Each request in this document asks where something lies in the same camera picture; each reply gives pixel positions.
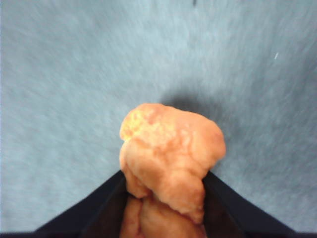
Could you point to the golden bread loaf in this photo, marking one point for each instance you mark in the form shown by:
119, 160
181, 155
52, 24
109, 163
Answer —
171, 153

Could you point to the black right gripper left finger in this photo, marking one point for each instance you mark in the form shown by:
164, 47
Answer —
81, 218

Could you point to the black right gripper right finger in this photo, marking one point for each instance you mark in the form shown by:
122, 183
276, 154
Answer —
235, 218

